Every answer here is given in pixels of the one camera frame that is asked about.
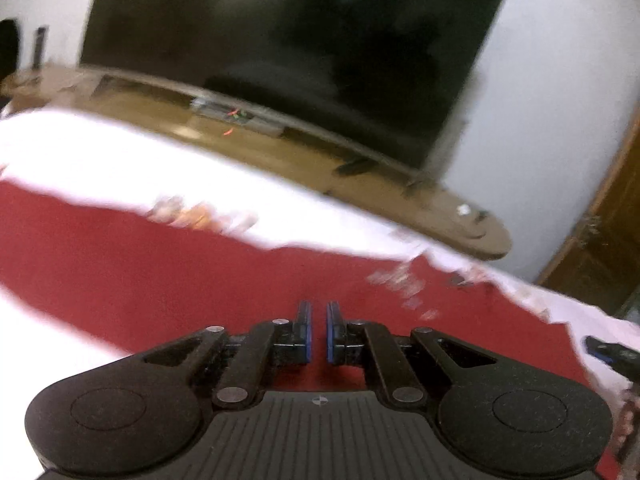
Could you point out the grey set-top box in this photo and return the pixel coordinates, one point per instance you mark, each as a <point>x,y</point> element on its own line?
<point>235,116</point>

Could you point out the black television foot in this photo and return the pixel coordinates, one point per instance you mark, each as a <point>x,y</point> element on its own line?
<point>353,166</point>

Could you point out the wooden door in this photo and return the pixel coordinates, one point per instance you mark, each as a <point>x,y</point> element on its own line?
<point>595,240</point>

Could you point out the dark upright object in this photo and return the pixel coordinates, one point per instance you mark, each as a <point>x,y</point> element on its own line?
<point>39,47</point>

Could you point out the black flat television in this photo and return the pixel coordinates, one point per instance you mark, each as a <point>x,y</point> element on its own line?
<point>300,45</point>

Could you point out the red cloth garment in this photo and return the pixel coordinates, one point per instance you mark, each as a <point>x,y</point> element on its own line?
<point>175,285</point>

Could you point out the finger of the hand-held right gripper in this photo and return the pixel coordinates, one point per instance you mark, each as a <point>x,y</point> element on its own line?
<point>612,352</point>

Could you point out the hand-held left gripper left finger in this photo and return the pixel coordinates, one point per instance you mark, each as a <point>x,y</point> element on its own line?
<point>307,335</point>

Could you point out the wooden television cabinet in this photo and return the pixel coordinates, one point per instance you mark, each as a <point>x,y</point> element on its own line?
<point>150,115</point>

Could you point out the person's right hand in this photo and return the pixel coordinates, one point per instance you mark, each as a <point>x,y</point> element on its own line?
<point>627,420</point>

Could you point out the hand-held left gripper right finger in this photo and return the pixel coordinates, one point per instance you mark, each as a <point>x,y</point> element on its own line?
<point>330,335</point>

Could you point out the white floral bed sheet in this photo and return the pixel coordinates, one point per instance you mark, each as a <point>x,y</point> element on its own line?
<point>100,160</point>

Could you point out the clear plastic television wrap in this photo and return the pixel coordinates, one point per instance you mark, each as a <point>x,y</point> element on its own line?
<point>457,130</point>

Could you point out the white crumpled paper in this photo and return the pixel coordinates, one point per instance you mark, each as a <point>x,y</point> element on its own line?
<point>463,209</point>

